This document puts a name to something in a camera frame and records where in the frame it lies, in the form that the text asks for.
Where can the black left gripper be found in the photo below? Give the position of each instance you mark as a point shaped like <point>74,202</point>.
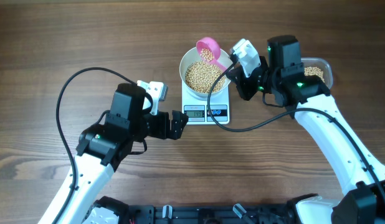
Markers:
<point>176,127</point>

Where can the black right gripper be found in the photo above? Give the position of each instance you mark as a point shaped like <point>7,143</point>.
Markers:
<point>241,80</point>

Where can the pink plastic scoop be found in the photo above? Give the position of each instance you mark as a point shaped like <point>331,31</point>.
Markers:
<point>219,54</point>

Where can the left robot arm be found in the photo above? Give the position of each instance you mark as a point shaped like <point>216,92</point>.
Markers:
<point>101,148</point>

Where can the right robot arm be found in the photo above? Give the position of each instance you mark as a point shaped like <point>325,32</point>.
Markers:
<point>308,100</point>

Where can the white digital kitchen scale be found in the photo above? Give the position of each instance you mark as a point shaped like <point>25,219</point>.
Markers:
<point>195,107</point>

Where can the soybeans in white bowl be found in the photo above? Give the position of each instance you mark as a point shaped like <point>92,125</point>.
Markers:
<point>200,76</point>

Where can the white round bowl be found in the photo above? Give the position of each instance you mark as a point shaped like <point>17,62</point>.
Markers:
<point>190,57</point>

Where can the soybeans in pink scoop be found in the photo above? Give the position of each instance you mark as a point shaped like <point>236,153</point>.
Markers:
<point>206,54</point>

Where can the pile of yellow soybeans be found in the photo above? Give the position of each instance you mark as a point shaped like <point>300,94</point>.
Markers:
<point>314,71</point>

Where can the clear plastic container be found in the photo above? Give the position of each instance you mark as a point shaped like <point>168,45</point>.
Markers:
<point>318,67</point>

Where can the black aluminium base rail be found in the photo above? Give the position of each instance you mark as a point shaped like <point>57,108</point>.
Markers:
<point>211,214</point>

